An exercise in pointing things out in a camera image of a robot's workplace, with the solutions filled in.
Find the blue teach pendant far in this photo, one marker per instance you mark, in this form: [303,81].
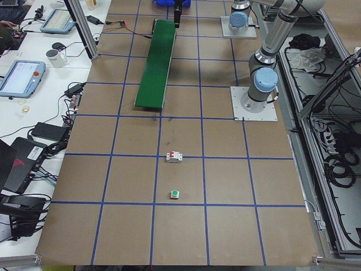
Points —
[58,22]

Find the black power brick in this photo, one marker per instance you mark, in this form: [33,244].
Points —
[50,132]

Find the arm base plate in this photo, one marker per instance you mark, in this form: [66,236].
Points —
[246,109]
[247,31]

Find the black power adapter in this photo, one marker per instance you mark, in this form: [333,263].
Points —
[93,20]

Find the green push button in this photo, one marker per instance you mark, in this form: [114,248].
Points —
[174,194]

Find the white mug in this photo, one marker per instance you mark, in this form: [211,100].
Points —
[56,58]

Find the aluminium frame post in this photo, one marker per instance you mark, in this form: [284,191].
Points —
[78,16]

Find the white red circuit breaker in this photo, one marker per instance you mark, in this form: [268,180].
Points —
[174,157]

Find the blue teach pendant near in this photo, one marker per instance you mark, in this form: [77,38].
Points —
[22,78]

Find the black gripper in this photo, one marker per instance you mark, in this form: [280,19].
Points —
[177,16]

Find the blue teach pendant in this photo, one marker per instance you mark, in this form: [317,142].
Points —
[58,22]
[22,78]

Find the blue plastic bin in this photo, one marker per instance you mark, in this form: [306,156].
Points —
[186,3]

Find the green conveyor belt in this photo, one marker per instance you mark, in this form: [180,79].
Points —
[152,88]

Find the black laptop red logo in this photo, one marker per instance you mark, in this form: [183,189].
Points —
[18,160]

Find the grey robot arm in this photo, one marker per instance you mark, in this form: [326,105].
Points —
[240,11]
[261,64]

